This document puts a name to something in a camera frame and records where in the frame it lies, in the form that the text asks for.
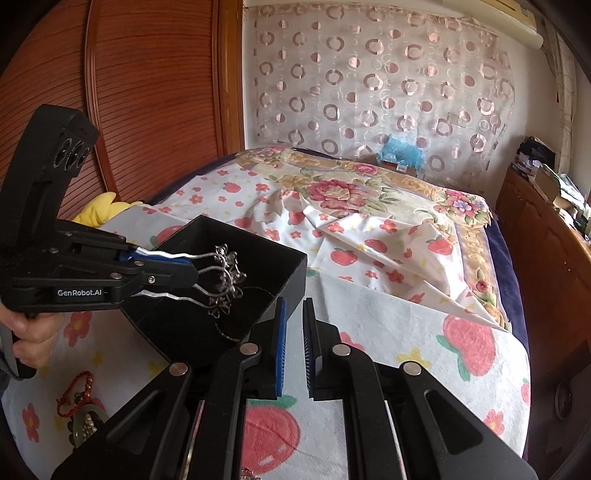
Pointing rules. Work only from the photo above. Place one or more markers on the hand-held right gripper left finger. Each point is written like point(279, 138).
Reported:
point(280, 350)

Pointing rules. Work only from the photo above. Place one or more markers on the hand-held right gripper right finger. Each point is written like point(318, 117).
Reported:
point(308, 355)

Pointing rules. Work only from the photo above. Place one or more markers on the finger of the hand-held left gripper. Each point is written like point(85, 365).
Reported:
point(171, 279)
point(123, 264)

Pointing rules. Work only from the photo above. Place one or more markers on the silver flower hair clip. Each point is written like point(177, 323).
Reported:
point(225, 255)

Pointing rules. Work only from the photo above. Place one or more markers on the black jewelry box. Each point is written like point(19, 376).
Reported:
point(277, 272)

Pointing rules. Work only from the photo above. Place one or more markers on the person's left hand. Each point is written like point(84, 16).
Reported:
point(34, 337)

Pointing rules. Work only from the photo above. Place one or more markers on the yellow plush toy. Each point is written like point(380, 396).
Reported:
point(99, 207)

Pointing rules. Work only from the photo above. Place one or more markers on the strawberry print towel blanket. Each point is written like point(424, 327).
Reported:
point(392, 332)

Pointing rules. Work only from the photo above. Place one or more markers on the wooden headboard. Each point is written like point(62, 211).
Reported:
point(152, 92)

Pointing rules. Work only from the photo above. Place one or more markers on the floral blanket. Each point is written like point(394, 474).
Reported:
point(341, 189)

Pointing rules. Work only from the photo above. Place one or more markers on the brown cardboard box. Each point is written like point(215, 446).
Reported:
point(369, 161)

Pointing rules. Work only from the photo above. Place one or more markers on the blue plastic bag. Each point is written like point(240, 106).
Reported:
point(399, 150)

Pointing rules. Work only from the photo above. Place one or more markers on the wooden cabinet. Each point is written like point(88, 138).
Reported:
point(545, 258)

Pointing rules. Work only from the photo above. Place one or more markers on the circle pattern sheer curtain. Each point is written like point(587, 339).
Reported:
point(369, 83)

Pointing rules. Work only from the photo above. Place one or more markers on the pile of dark clothes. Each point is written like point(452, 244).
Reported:
point(531, 152)

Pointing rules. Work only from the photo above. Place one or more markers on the beige window curtain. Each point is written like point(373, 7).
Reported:
point(565, 92)

